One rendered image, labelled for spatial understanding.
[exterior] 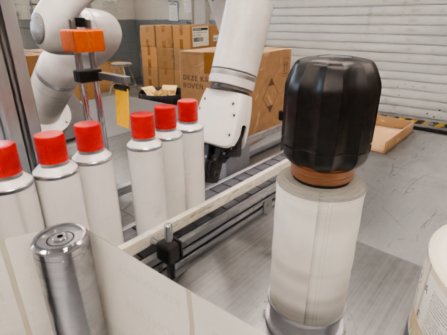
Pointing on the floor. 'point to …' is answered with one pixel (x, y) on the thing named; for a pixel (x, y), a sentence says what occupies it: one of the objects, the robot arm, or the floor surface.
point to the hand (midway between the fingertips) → (211, 171)
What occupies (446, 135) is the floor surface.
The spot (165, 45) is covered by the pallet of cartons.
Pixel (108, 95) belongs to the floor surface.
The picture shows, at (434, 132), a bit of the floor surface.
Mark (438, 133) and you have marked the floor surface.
